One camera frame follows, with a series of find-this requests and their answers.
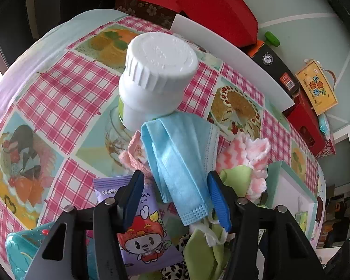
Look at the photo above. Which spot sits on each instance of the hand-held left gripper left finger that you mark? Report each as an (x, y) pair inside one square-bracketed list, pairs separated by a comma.
[(132, 198)]

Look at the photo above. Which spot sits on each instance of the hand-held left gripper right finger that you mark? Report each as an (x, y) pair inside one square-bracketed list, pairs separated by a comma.
[(218, 198)]

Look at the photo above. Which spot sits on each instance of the pink white fluffy towel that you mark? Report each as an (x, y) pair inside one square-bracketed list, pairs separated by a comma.
[(245, 154)]

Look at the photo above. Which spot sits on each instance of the blue face mask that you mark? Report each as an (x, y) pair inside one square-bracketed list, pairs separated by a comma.
[(178, 166)]

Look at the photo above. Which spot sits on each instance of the shallow teal box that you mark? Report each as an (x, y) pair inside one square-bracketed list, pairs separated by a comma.
[(291, 186)]

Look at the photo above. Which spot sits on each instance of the leopard print scrunchie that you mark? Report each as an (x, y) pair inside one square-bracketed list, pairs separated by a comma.
[(175, 271)]

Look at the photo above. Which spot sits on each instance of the purple wet wipes packet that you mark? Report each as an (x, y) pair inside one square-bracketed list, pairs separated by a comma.
[(145, 239)]

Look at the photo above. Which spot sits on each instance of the pink scrunchie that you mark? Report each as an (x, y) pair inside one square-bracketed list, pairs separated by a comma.
[(134, 154)]

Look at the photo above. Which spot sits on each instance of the green cloth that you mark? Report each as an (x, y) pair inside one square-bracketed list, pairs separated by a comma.
[(204, 253)]

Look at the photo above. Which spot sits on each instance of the green tissue pack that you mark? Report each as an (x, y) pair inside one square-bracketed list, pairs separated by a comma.
[(302, 220)]

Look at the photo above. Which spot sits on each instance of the red box with window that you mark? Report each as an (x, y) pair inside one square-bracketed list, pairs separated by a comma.
[(306, 122)]

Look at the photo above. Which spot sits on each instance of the red patterned box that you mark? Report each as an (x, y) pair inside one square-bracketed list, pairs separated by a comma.
[(328, 147)]

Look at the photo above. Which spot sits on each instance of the teal glossy packet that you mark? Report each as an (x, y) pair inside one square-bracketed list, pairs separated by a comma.
[(20, 248)]

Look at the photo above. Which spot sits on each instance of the pink checkered printed tablecloth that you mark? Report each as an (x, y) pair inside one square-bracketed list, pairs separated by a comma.
[(61, 93)]

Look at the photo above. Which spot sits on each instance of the teal wipes pack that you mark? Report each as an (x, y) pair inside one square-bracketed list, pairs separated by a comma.
[(324, 124)]

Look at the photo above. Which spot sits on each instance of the white pill bottle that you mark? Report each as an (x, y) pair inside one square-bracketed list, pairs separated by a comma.
[(157, 64)]

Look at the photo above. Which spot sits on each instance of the white board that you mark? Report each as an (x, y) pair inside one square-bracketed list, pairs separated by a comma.
[(236, 61)]

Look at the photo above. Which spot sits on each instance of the black orange box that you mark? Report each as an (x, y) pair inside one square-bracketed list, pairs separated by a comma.
[(274, 64)]

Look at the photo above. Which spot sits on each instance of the small green object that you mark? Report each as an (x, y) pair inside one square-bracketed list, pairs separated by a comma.
[(271, 38)]

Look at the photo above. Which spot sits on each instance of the brown floral box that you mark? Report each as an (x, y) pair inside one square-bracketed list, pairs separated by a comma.
[(151, 11)]

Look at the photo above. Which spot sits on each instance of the large red gift box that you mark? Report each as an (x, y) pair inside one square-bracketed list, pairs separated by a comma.
[(215, 8)]

